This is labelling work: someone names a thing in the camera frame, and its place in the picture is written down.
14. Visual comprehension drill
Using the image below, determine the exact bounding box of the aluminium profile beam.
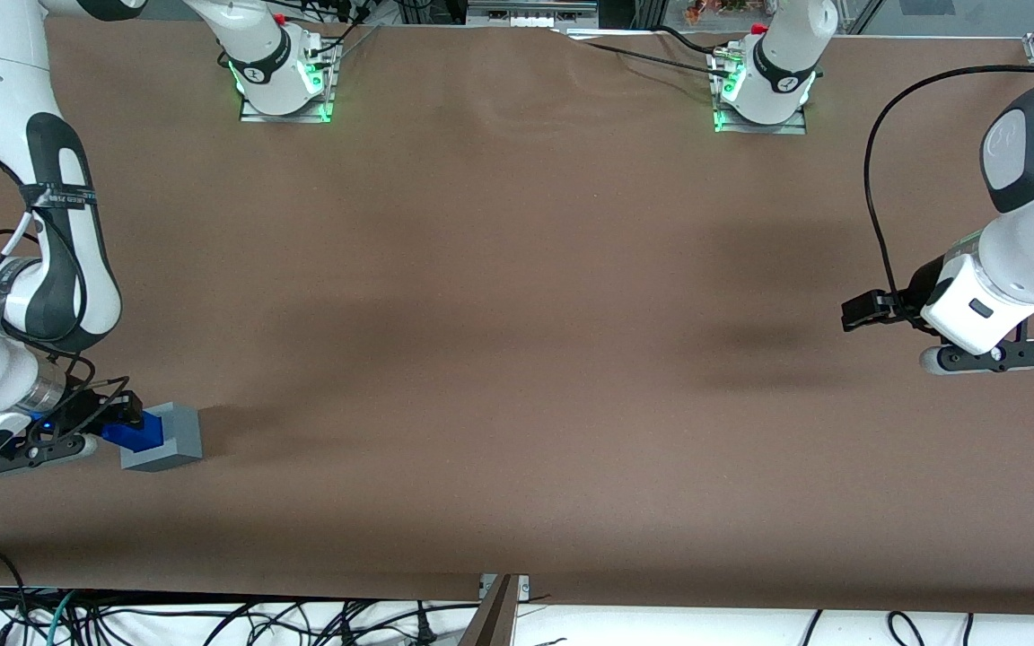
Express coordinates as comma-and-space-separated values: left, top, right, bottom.
458, 574, 519, 646

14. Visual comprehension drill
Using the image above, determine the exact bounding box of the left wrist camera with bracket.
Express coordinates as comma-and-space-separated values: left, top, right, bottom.
919, 339, 1034, 376

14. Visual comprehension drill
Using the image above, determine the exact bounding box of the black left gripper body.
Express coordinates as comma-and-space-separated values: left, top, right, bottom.
905, 258, 951, 327

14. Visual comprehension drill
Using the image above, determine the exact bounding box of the small metal corner bracket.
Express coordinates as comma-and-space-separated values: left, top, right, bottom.
478, 574, 530, 600

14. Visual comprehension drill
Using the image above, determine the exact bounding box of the long black base cable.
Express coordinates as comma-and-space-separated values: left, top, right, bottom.
571, 36, 735, 80

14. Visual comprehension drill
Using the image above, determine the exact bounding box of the white power strip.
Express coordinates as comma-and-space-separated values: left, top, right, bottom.
468, 0, 600, 30

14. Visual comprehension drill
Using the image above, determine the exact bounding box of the brown table cover sheet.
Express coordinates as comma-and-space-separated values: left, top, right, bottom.
0, 16, 1034, 616

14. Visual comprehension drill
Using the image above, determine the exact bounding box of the white right arm cable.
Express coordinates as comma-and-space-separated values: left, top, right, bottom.
1, 206, 42, 261

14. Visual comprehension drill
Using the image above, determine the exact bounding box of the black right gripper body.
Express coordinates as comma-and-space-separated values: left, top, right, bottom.
50, 384, 110, 436

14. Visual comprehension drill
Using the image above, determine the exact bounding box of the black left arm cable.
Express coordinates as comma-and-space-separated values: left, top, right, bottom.
864, 65, 1034, 315

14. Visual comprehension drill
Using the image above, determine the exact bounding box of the teal floor cable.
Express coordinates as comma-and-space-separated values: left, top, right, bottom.
31, 589, 80, 646

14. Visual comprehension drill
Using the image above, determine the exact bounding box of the gray square base block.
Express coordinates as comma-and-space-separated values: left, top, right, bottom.
120, 402, 204, 473

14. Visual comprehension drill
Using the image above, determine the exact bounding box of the blue plastic part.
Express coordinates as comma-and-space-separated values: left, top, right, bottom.
101, 408, 165, 452

